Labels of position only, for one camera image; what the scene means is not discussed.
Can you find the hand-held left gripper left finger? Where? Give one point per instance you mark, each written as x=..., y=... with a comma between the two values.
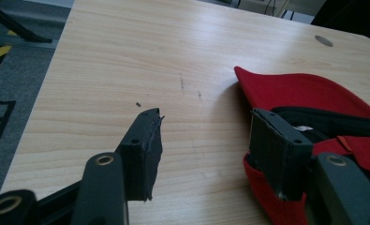
x=141, y=156

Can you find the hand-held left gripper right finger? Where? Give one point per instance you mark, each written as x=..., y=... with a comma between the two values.
x=278, y=156

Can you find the red fabric bag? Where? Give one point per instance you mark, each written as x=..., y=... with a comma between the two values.
x=298, y=90

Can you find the black metal stand leg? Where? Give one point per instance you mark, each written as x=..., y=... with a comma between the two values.
x=11, y=26

